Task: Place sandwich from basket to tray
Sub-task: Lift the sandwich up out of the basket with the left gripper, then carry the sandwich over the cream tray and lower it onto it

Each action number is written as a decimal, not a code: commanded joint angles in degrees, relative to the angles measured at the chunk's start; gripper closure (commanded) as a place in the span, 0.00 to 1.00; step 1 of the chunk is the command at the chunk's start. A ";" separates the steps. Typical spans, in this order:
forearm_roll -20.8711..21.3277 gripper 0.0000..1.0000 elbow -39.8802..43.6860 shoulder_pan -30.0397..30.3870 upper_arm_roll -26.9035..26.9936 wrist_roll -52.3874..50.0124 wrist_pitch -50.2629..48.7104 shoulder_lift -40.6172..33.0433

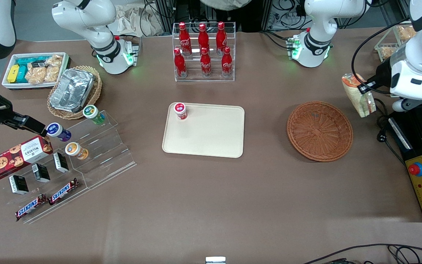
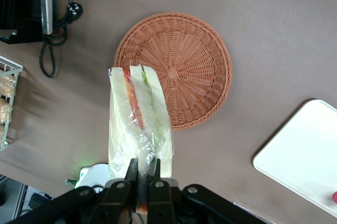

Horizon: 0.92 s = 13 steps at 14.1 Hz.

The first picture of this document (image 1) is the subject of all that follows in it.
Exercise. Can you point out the cream plastic tray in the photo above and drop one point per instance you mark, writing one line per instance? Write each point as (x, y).
(211, 134)

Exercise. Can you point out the red Coca-Cola bottle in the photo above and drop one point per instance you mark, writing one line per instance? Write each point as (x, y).
(185, 40)
(221, 36)
(203, 36)
(226, 63)
(206, 64)
(180, 64)

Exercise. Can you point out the teal snack box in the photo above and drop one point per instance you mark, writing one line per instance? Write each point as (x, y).
(29, 61)
(22, 75)

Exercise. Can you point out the red lid yogurt cup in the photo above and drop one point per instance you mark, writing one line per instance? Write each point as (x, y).
(180, 110)

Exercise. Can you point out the oval tan wicker basket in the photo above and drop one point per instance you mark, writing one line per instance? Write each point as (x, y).
(97, 86)

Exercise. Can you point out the yellow snack box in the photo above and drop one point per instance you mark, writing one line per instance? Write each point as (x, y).
(13, 74)

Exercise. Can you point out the purple yogurt cup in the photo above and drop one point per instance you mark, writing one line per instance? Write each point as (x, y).
(55, 130)

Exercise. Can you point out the clear acrylic stepped stand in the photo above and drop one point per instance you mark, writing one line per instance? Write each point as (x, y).
(104, 154)

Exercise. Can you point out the round brown wicker basket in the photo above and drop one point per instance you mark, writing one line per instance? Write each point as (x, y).
(319, 132)

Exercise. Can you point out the triangle sandwich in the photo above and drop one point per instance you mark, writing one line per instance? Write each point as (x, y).
(361, 104)

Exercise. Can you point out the white plastic bin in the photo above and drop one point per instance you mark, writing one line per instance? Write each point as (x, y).
(31, 86)

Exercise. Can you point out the orange yogurt cup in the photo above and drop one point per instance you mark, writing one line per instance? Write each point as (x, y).
(73, 149)

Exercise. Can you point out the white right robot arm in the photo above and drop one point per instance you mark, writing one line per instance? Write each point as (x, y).
(86, 14)

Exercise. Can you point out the small black box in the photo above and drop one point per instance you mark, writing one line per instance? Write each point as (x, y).
(60, 162)
(41, 173)
(18, 184)

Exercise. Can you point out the green yogurt cup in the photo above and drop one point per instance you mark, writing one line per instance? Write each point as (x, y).
(92, 113)

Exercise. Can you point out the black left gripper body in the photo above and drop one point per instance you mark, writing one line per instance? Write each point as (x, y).
(382, 76)

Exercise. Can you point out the clear snack packet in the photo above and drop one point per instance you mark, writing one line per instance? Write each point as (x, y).
(387, 52)
(406, 33)

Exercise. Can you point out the red Walkers shortbread box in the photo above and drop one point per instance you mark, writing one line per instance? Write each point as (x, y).
(17, 157)

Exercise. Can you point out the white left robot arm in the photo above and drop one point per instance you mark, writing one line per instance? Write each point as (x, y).
(321, 18)

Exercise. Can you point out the clear acrylic bottle rack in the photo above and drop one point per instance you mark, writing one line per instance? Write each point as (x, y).
(195, 69)

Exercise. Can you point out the clear cookie packet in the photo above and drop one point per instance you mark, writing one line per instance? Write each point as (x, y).
(36, 75)
(52, 73)
(54, 60)

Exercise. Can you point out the red emergency stop button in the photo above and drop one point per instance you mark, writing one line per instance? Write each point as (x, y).
(415, 169)

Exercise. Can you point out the crumpled white cloth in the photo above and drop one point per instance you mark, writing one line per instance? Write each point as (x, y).
(134, 20)

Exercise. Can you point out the aluminium foil tray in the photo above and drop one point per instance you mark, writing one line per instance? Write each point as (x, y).
(71, 90)

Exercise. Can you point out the Snickers bar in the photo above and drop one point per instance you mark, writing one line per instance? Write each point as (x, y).
(63, 191)
(31, 207)

